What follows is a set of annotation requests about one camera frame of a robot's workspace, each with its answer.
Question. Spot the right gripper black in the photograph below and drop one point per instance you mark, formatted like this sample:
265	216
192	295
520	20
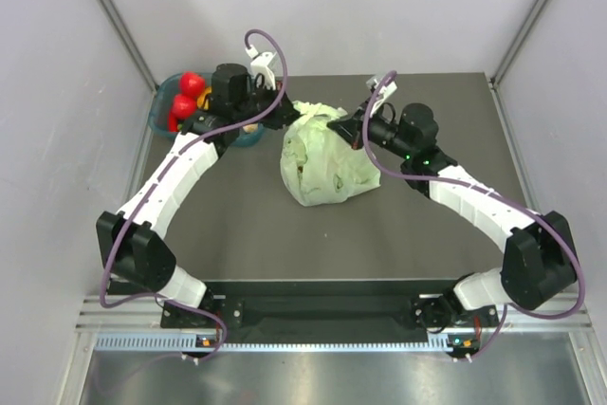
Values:
351	129

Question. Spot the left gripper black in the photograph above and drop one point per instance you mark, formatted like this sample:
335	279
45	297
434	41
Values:
284	113

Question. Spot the light green plastic bag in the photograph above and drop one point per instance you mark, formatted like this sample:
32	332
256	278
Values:
317	166

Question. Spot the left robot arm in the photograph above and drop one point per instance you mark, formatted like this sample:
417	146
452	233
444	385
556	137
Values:
131	240

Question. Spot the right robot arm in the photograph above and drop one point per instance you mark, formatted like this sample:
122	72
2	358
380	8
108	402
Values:
539	254

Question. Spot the beige fake mushroom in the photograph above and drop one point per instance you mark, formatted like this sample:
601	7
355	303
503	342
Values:
251	128

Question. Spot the orange fake fruit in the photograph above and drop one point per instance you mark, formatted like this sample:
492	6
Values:
203	99

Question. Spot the upper red fake apple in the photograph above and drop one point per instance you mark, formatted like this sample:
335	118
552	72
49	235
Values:
191	85

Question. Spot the red fake chili pepper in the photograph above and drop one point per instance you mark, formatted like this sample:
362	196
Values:
172	123

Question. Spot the teal plastic basket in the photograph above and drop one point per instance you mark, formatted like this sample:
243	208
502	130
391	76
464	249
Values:
161	107

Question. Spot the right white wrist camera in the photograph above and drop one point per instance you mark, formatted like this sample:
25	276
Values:
385	87

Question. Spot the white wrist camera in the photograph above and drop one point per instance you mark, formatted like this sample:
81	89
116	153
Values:
263	68
385	87

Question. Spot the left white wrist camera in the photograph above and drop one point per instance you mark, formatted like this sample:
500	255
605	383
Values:
263	68

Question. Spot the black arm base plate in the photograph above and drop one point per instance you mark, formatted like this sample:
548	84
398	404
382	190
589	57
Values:
399	311

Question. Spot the grey slotted cable duct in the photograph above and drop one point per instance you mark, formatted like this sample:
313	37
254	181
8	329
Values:
193	343

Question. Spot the aluminium frame rail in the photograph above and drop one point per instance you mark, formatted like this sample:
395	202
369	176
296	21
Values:
137	315

